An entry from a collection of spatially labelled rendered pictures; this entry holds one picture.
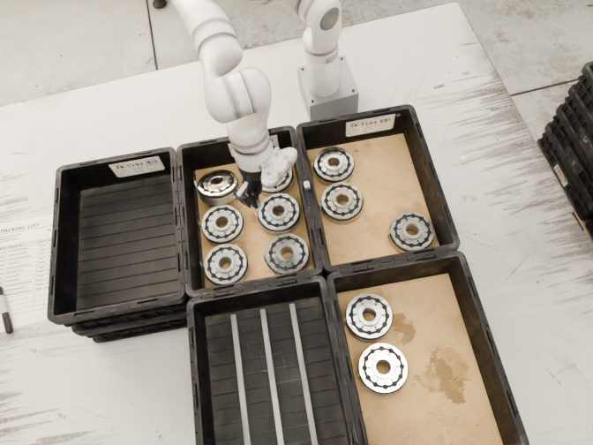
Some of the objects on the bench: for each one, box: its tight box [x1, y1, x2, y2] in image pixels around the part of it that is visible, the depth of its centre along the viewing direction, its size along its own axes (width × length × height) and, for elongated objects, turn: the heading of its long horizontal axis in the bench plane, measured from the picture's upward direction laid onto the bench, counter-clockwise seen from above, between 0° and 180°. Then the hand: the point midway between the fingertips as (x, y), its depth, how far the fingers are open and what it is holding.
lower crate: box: [72, 313, 188, 343], centre depth 128 cm, size 40×30×12 cm
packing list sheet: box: [0, 215, 53, 332], centre depth 135 cm, size 33×23×1 cm
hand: (264, 192), depth 105 cm, fingers open, 5 cm apart
